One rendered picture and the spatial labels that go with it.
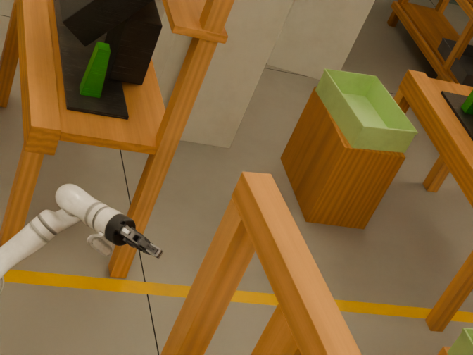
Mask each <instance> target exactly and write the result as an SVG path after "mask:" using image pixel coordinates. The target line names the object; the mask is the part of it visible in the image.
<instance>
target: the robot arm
mask: <svg viewBox="0 0 473 355"><path fill-rule="evenodd" d="M56 203H57V204H58V206H59V207H60V208H62V209H61V210H59V211H56V212H54V211H50V210H44V211H42V212H41V213H40V214H39V215H38V216H36V217H35V218H34V219H33V220H32V221H31V222H30V223H28V224H27V225H26V226H25V227H24V228H23V229H22V230H21V231H20V232H19V233H17V234H16V235H15V236H14V237H12V238H11V239H10V240H9V241H7V243H5V244H4V245H2V246H1V247H0V294H1V292H2V290H3V288H4V275H5V274H6V273H7V272H8V271H9V270H10V269H11V268H12V267H14V266H15V265H16V264H17V263H19V262H20V261H22V260H23V259H25V258H27V257H28V256H30V255H32V254H33V253H35V252H36V251H38V250H39V249H41V248H42V247H43V246H44V245H45V244H47V243H48V242H49V241H50V240H51V239H53V238H54V237H55V236H56V235H57V234H58V233H59V232H60V231H62V230H64V229H66V228H68V227H70V226H72V225H74V224H76V223H78V222H80V221H82V222H83V223H84V224H85V225H87V226H88V227H90V228H91V229H93V230H95V231H96V232H98V234H94V235H90V236H89V237H88V238H87V244H88V245H89V246H91V247H92V248H93V249H95V250H96V251H98V252H99V253H100V254H102V255H103V256H105V257H109V256H110V255H111V254H112V252H113V248H112V244H111V243H114V244H115V245H117V246H123V245H125V244H129V245H130V246H131V247H133V248H136V249H138V250H140V251H142V252H143V253H145V254H148V255H153V256H155V257H156V258H157V259H159V258H160V257H161V255H162V254H163V250H161V249H160V248H158V247H157V246H155V245H154V244H153V243H150V241H149V240H148V239H147V238H146V237H145V236H143V235H142V234H141V233H140V232H137V230H136V225H135V222H134V221H133V220H132V219H131V218H129V217H128V216H126V215H124V214H123V213H121V212H119V211H117V210H115V209H114V208H111V207H109V206H107V205H105V204H104V203H102V202H100V201H98V200H96V199H95V198H94V197H92V196H91V195H90V194H88V193H87V192H85V191H84V190H83V189H81V188H80V187H78V186H77V185H74V184H65V185H62V186H60V187H59V188H58V190H57V191H56Z"/></svg>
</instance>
